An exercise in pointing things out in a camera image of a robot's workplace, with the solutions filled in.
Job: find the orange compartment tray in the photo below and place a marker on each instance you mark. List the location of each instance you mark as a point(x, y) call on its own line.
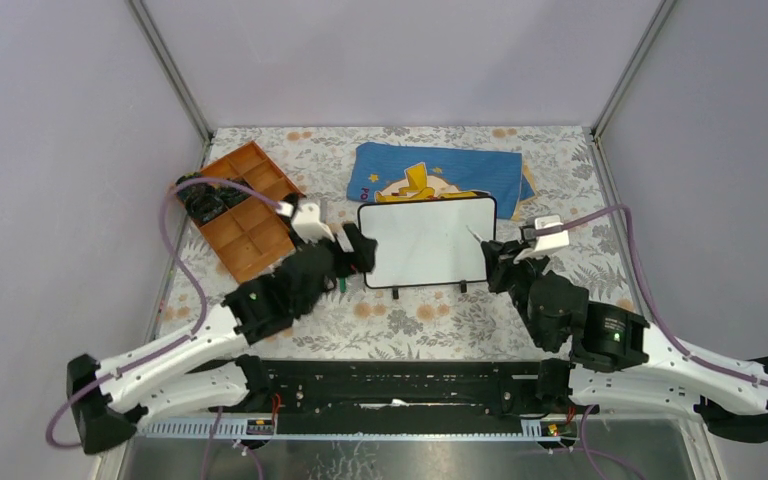
point(251, 236)

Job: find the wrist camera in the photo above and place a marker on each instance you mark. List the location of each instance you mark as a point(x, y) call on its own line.
point(305, 220)
point(542, 236)

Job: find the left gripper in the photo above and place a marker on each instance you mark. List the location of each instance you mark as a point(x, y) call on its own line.
point(363, 256)

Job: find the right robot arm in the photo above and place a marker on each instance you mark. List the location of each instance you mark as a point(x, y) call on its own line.
point(619, 360)

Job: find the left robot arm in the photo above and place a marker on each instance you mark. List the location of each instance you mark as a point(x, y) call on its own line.
point(207, 365)

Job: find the dark rolled fabric middle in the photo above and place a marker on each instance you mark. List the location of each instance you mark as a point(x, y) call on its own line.
point(231, 196)

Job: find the dark rolled fabric left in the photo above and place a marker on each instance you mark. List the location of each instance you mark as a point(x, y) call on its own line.
point(201, 202)

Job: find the floral table cloth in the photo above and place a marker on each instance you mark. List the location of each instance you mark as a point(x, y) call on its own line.
point(439, 322)

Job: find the small whiteboard black frame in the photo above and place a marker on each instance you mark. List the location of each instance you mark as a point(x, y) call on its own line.
point(426, 243)

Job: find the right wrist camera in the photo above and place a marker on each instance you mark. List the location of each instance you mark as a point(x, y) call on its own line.
point(542, 236)

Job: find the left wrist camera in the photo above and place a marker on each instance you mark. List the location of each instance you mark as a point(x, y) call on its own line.
point(305, 220)

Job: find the green whiteboard marker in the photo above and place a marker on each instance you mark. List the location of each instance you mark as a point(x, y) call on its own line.
point(475, 235)

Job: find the blue cartoon cloth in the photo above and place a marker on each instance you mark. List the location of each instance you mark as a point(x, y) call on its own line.
point(385, 173)

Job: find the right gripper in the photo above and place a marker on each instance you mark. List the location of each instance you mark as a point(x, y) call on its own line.
point(498, 258)

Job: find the dark rolled fabric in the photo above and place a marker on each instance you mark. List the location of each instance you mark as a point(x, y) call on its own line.
point(201, 202)
point(231, 196)

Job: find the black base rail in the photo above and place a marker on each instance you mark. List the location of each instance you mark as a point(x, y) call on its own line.
point(412, 398)

